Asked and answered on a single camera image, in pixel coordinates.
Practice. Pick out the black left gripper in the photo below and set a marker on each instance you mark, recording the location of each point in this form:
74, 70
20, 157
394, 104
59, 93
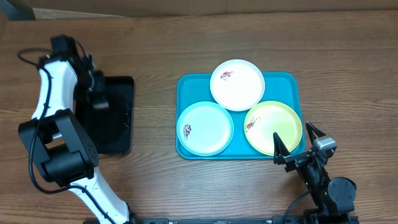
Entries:
101, 87

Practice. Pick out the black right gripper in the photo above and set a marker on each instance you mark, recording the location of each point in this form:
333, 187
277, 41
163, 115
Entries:
282, 150

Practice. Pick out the light blue plate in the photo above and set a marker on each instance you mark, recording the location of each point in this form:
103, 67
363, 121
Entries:
205, 129

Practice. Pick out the pink green sponge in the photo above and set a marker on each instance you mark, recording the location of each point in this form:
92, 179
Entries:
100, 103

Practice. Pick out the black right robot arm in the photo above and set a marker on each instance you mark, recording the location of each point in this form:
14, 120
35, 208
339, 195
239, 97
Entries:
333, 198

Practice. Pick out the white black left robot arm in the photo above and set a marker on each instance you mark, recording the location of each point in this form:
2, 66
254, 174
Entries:
59, 148

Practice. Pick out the black plastic tray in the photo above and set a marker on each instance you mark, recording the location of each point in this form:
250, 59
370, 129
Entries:
111, 129

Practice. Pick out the teal plastic tray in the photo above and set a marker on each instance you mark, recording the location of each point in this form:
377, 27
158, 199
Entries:
279, 86

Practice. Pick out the yellow plate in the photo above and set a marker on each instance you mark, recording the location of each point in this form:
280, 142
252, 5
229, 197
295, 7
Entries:
267, 118

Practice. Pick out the white plate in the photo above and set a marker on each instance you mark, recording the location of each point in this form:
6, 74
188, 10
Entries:
237, 85

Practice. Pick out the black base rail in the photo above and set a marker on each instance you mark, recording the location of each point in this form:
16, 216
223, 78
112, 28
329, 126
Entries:
217, 221

